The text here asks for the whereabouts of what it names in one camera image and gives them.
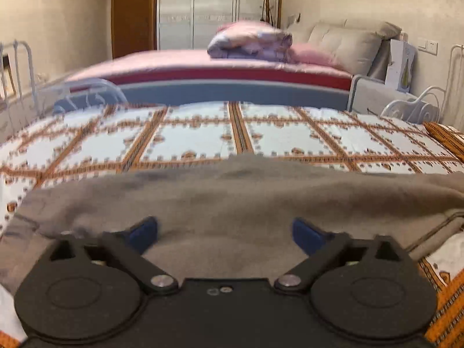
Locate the pink pillow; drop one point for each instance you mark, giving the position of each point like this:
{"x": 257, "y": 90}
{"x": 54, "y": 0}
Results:
{"x": 311, "y": 54}

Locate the pink sheeted bed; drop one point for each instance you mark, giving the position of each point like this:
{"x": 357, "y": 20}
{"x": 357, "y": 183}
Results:
{"x": 163, "y": 61}

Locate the grey pants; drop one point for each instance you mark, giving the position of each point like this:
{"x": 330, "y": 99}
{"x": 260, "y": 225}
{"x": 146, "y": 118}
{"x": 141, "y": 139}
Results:
{"x": 232, "y": 195}

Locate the white light switch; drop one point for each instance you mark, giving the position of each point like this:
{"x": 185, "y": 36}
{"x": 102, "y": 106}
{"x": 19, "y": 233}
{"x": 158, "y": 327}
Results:
{"x": 427, "y": 45}

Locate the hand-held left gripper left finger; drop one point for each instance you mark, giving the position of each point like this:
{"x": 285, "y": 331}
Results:
{"x": 143, "y": 232}

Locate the wooden coat rack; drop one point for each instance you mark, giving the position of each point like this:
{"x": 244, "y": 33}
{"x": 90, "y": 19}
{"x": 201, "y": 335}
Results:
{"x": 267, "y": 0}

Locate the grey padded headboard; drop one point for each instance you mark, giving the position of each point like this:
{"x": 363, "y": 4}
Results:
{"x": 348, "y": 47}

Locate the white metal bed frame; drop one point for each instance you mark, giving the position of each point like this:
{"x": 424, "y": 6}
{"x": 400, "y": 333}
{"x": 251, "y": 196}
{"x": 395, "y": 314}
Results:
{"x": 453, "y": 79}

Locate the white cardboard box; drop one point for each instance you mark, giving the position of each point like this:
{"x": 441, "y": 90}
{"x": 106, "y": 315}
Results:
{"x": 397, "y": 65}

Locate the white wall socket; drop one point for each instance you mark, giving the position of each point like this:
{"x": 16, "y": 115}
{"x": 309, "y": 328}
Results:
{"x": 42, "y": 77}

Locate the white nightstand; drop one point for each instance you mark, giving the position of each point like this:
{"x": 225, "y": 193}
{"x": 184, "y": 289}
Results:
{"x": 369, "y": 94}

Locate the orange patterned white bedsheet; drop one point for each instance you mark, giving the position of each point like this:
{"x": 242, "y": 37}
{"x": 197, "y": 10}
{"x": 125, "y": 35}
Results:
{"x": 282, "y": 134}

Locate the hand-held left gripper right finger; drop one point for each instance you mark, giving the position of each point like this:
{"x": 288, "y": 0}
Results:
{"x": 308, "y": 237}

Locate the wooden door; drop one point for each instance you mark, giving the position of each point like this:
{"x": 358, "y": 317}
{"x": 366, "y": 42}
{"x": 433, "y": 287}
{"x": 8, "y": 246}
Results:
{"x": 132, "y": 18}

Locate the orange patterned pillow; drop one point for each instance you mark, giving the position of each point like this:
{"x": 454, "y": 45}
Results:
{"x": 447, "y": 136}

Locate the folded pink floral quilt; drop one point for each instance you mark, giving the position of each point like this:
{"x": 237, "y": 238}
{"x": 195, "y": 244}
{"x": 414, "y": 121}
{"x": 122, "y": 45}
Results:
{"x": 246, "y": 40}

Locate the white wardrobe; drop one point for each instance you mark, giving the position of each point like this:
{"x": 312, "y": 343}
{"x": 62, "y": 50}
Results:
{"x": 210, "y": 7}

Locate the wooden framed picture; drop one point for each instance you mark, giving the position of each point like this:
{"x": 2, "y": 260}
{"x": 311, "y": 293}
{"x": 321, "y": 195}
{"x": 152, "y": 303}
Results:
{"x": 7, "y": 74}

